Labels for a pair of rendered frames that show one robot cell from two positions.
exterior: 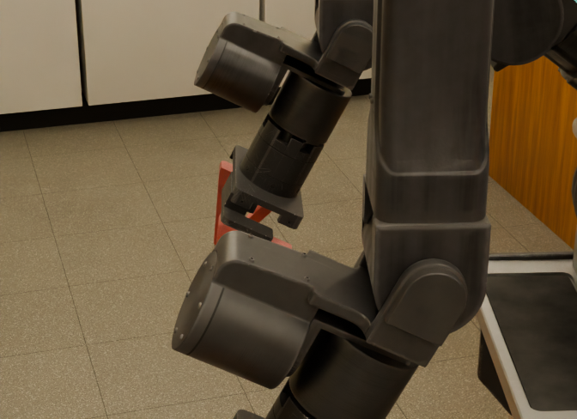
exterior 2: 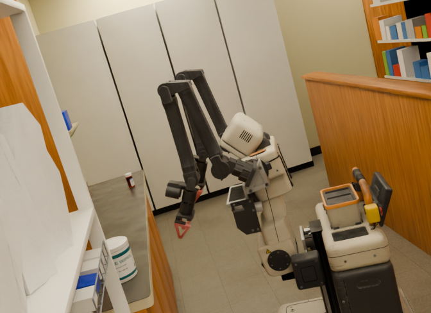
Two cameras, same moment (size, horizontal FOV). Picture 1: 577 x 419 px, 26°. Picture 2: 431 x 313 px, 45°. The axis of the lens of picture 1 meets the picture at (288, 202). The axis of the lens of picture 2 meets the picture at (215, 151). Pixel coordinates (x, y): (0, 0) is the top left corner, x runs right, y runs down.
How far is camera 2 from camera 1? 157 cm
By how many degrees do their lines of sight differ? 16
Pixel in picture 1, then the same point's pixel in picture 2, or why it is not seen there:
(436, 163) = (187, 165)
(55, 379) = (202, 263)
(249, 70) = not seen: hidden behind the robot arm
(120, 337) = (220, 249)
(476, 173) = (192, 165)
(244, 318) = (171, 189)
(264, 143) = not seen: hidden behind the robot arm
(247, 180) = not seen: hidden behind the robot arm
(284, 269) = (175, 183)
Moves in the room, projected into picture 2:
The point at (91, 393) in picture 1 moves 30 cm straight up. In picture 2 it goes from (212, 264) to (202, 230)
